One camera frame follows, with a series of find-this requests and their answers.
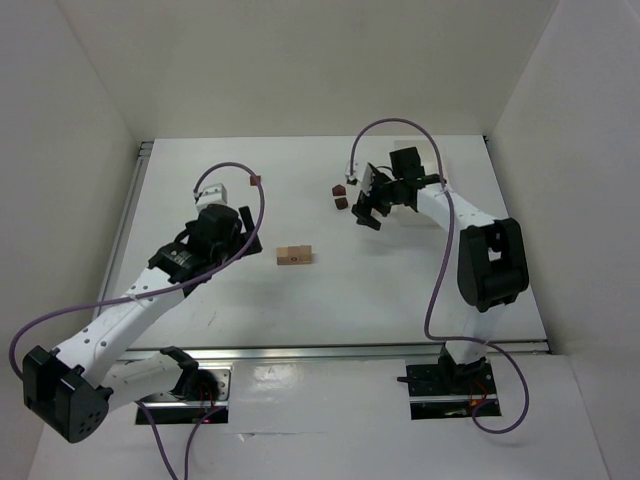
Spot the dark brown house block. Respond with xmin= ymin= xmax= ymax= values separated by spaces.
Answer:
xmin=332 ymin=184 xmax=346 ymax=197

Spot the white plastic bin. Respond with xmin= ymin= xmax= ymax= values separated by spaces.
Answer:
xmin=391 ymin=139 xmax=440 ymax=230

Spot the long light wood block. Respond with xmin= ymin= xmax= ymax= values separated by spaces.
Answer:
xmin=276 ymin=252 xmax=313 ymax=266

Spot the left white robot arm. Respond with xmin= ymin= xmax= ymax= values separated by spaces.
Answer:
xmin=22 ymin=204 xmax=262 ymax=444

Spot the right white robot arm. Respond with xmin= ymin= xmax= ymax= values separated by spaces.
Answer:
xmin=345 ymin=147 xmax=529 ymax=384

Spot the dark brown wood block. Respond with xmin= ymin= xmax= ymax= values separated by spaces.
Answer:
xmin=334 ymin=198 xmax=348 ymax=210

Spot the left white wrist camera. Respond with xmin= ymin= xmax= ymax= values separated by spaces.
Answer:
xmin=194 ymin=183 xmax=228 ymax=212

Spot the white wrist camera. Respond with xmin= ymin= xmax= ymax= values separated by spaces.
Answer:
xmin=345 ymin=161 xmax=374 ymax=196
xmin=194 ymin=183 xmax=228 ymax=212

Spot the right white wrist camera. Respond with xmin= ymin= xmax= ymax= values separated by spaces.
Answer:
xmin=345 ymin=161 xmax=374 ymax=196

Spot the aluminium left rail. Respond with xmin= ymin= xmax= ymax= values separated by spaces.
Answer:
xmin=97 ymin=140 xmax=155 ymax=302

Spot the aluminium rail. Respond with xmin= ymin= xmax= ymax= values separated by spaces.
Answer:
xmin=97 ymin=140 xmax=155 ymax=302
xmin=120 ymin=340 xmax=551 ymax=361

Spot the aluminium front rail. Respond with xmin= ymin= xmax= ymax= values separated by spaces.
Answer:
xmin=120 ymin=340 xmax=551 ymax=361

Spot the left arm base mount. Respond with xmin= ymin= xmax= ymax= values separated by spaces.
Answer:
xmin=142 ymin=363 xmax=232 ymax=425

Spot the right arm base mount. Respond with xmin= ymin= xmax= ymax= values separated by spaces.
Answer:
xmin=397 ymin=364 xmax=501 ymax=420

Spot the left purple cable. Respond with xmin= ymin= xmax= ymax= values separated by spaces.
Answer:
xmin=10 ymin=162 xmax=266 ymax=480

